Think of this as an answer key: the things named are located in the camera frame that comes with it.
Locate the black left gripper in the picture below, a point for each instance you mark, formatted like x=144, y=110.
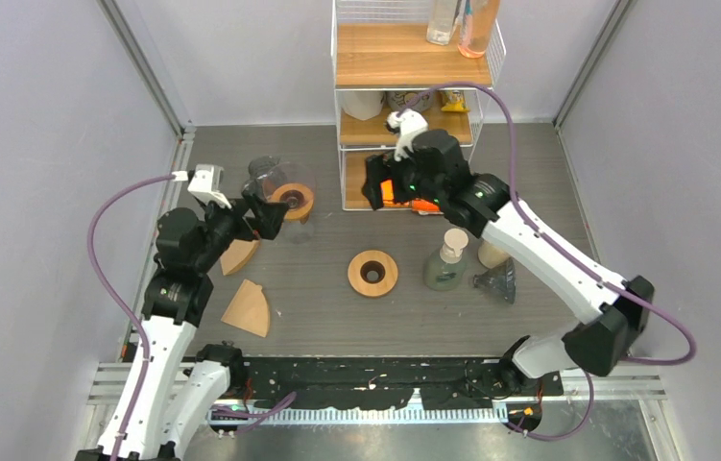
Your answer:
x=267, y=220

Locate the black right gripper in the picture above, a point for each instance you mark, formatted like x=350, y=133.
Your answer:
x=379, y=167

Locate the wooden ring holder front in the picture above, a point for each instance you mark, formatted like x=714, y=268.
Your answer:
x=300, y=199

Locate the wooden ring holder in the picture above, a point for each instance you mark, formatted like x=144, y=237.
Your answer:
x=300, y=199
x=372, y=274

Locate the brown paper filter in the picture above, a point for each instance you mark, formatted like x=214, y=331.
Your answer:
x=249, y=310
x=238, y=254

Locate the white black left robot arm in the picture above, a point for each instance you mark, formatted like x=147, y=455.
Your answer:
x=151, y=421

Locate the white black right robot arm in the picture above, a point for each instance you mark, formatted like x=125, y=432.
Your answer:
x=609, y=322

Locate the dark transparent dripper cone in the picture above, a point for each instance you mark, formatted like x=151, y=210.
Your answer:
x=499, y=282

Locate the grey glass pitcher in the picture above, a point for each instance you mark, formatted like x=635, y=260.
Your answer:
x=266, y=176

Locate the clear glass carafe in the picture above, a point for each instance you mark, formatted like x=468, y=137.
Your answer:
x=298, y=231

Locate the orange printed snack box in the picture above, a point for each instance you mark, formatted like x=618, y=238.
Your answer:
x=425, y=208

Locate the white container on shelf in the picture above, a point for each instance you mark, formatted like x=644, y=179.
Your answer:
x=361, y=104

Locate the printed tin can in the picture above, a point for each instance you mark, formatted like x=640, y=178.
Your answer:
x=398, y=100

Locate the yellow snack packet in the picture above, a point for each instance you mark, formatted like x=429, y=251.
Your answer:
x=454, y=101

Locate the green soap pump bottle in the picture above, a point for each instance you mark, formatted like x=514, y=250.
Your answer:
x=444, y=269

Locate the cream lotion pump bottle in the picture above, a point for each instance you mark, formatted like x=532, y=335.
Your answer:
x=491, y=256

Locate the clear glass bottle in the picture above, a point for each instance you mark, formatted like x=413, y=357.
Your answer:
x=442, y=21

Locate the pink glass bottle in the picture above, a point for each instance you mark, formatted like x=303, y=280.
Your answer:
x=478, y=18

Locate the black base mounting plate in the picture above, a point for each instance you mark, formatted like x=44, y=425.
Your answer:
x=380, y=383

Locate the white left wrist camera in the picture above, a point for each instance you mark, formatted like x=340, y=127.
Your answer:
x=203, y=183

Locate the wooden ring holder centre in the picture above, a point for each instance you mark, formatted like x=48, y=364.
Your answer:
x=372, y=274

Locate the white wire wooden shelf rack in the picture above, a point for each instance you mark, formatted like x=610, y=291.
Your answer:
x=381, y=46

